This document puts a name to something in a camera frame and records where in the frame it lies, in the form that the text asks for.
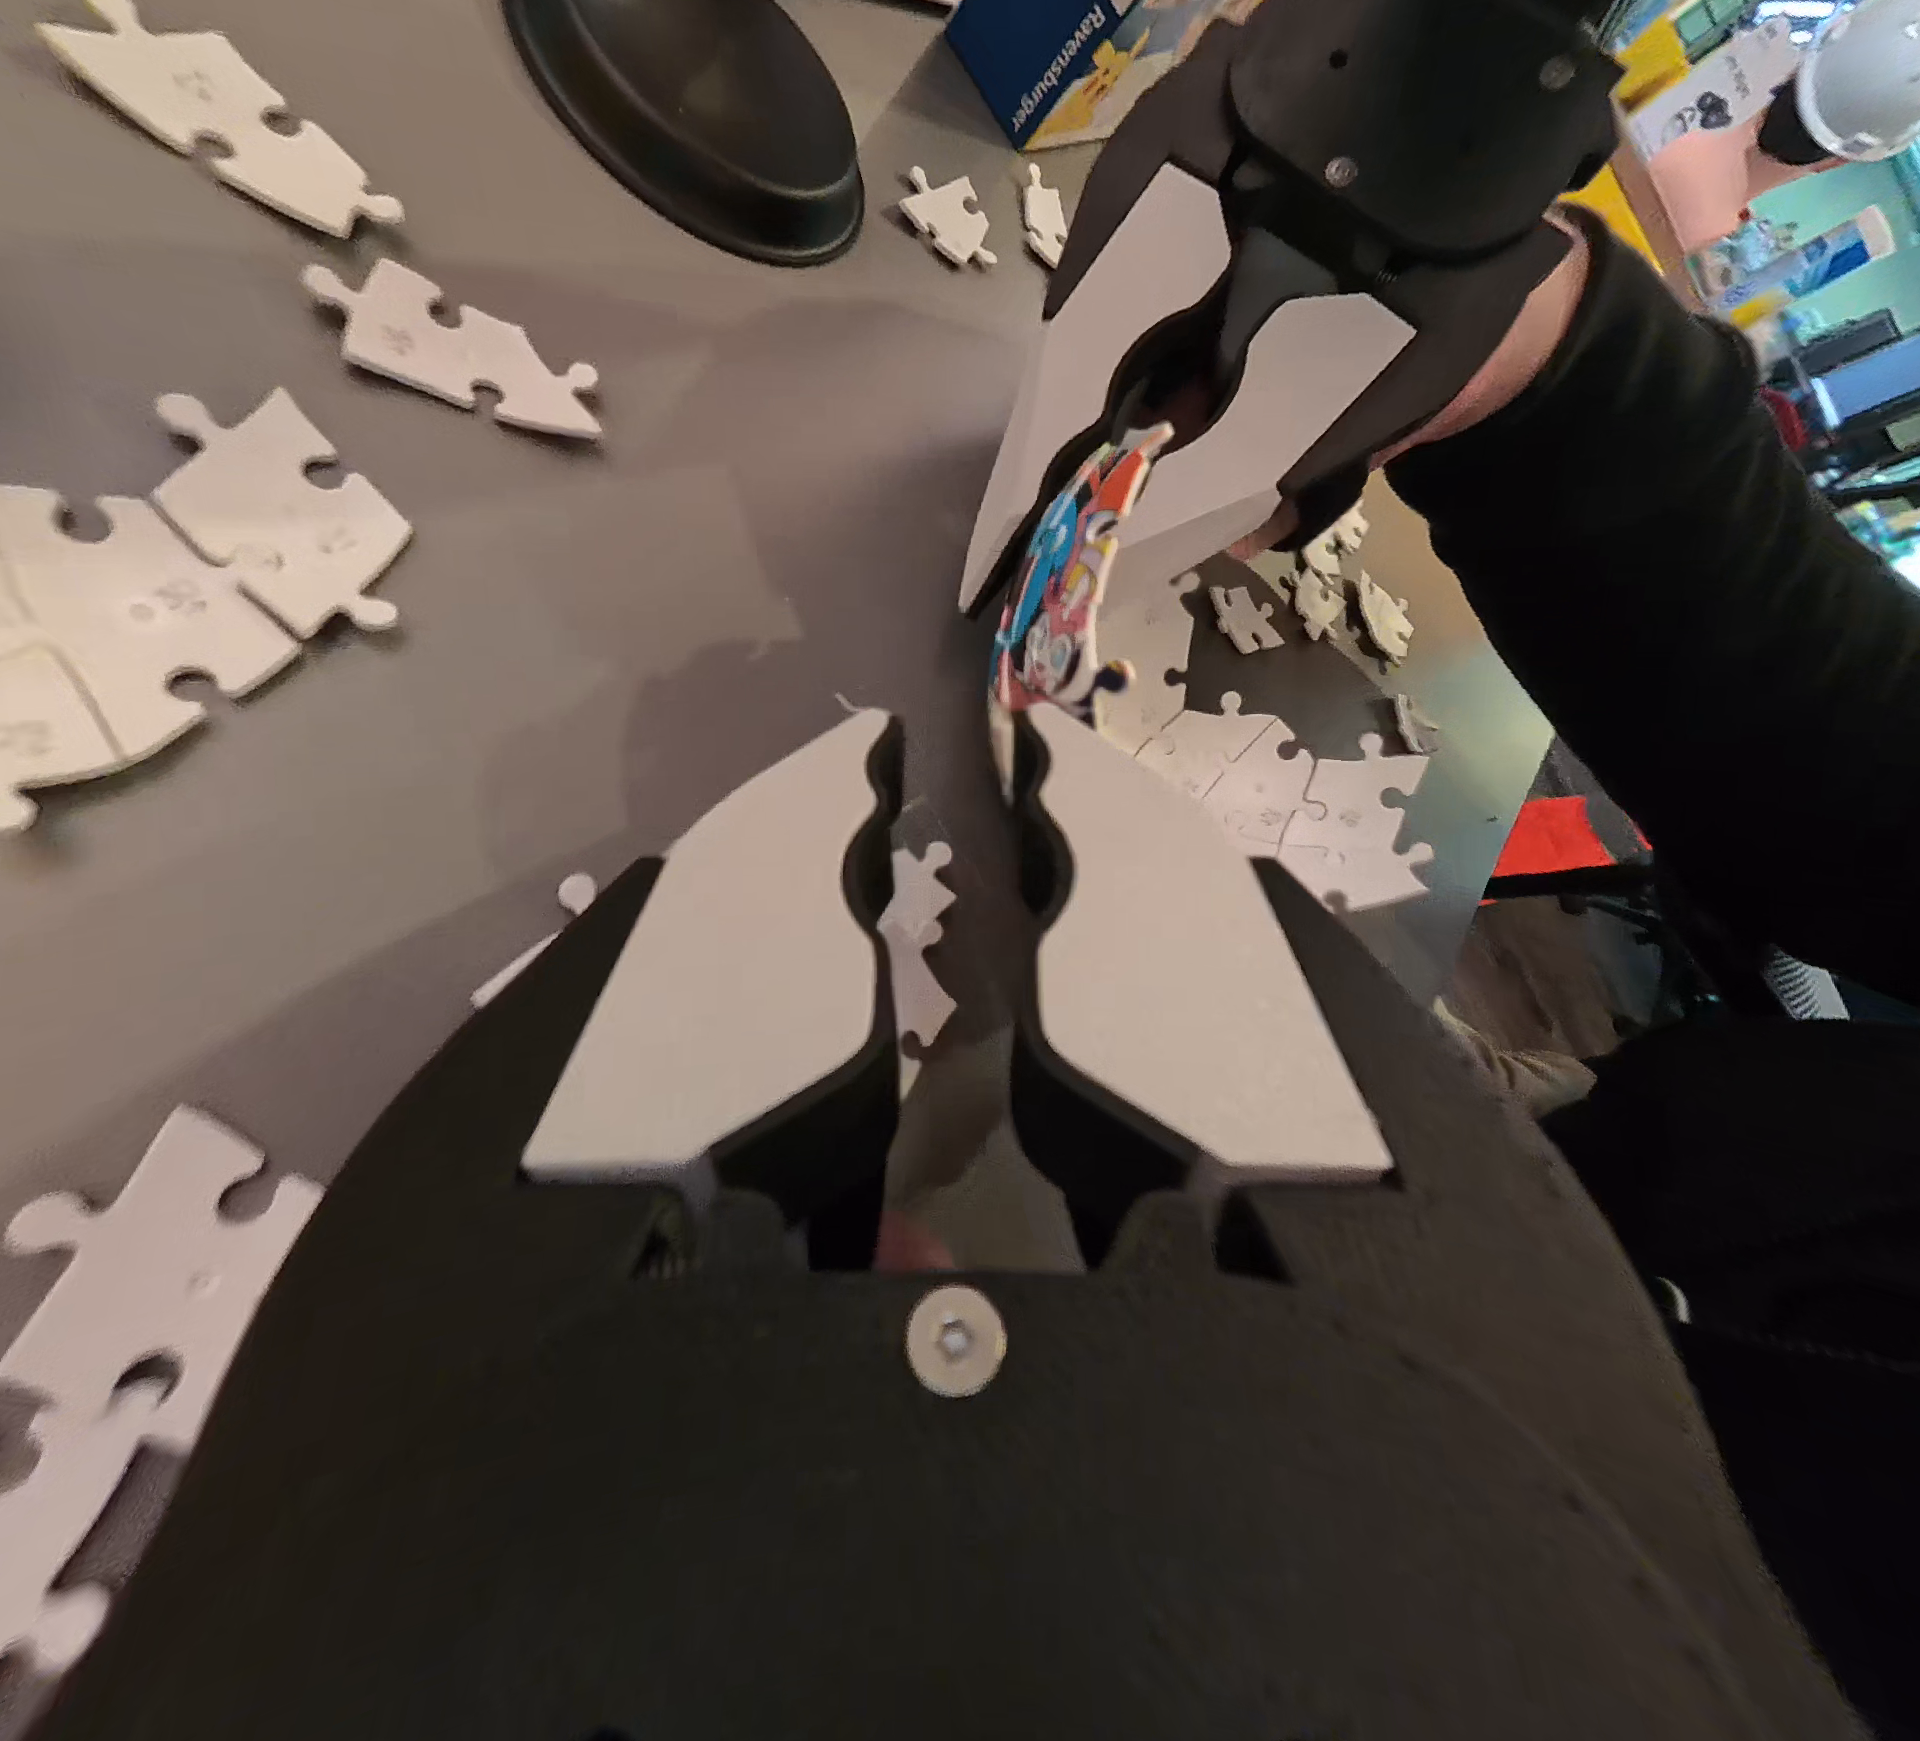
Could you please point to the white round object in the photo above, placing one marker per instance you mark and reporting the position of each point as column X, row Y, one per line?
column 1860, row 76

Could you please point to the partly built puzzle ball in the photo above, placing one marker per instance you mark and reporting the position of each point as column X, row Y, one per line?
column 1067, row 571

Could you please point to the person's right forearm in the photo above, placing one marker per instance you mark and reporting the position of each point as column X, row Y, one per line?
column 1652, row 571

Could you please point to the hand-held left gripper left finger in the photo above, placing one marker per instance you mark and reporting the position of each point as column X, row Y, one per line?
column 721, row 1006

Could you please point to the red chair part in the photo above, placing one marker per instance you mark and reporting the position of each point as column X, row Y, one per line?
column 1568, row 841

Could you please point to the person's right hand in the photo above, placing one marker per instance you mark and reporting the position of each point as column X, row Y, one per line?
column 1501, row 346

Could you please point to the white puzzle piece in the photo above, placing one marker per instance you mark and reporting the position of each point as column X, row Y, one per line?
column 166, row 1261
column 945, row 218
column 286, row 511
column 210, row 106
column 60, row 1545
column 1046, row 215
column 525, row 953
column 917, row 915
column 451, row 346

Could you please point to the black round ball stand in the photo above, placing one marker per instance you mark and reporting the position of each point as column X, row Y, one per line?
column 675, row 91

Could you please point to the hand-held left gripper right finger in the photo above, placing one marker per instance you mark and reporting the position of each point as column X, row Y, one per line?
column 1201, row 1006

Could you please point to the joined white puzzle pieces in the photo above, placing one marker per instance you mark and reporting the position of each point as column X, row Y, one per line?
column 106, row 661

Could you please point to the background shelving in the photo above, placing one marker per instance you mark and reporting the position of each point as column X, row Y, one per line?
column 1802, row 300

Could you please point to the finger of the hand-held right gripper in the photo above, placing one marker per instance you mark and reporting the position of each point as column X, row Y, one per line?
column 1291, row 391
column 1095, row 300

